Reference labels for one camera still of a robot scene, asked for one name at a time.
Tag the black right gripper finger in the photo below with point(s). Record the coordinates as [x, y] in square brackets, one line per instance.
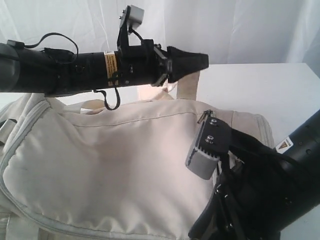
[207, 226]

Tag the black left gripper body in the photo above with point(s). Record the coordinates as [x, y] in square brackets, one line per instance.
[144, 64]

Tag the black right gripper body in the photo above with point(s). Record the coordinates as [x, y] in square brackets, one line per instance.
[255, 184]

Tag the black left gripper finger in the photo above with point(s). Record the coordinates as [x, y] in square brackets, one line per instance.
[184, 63]

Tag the cream duffel bag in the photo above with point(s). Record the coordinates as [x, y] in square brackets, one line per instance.
[82, 172]

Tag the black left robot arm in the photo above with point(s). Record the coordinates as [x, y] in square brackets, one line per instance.
[60, 73]

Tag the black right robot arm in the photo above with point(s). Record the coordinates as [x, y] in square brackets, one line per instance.
[304, 147]

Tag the white backdrop curtain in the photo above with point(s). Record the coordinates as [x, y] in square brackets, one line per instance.
[229, 31]

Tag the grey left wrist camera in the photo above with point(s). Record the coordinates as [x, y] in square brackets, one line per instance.
[131, 19]

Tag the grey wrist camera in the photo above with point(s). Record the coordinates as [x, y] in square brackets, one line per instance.
[210, 145]
[131, 19]

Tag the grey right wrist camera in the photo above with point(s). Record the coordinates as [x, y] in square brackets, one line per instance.
[210, 145]

